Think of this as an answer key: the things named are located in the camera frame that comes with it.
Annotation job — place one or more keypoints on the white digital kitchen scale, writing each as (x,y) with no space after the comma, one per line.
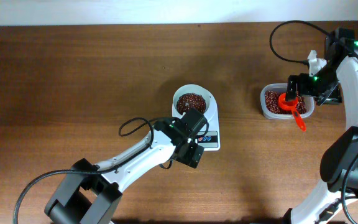
(211,141)

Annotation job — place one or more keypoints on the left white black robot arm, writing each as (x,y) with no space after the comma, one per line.
(90,193)

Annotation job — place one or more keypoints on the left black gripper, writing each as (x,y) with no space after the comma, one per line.
(190,152)

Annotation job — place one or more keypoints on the orange plastic measuring scoop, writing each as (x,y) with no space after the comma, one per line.
(291,106)

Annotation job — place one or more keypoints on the red adzuki beans in bowl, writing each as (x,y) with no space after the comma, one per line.
(189,101)

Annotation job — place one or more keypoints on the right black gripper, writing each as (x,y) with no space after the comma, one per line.
(293,86)

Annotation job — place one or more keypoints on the white round bowl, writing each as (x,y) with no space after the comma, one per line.
(189,88)

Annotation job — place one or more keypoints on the red adzuki beans in container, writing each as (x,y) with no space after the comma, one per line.
(271,101)

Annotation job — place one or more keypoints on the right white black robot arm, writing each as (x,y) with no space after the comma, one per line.
(338,185)

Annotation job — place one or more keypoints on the clear plastic food container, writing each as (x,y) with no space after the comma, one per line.
(281,88)

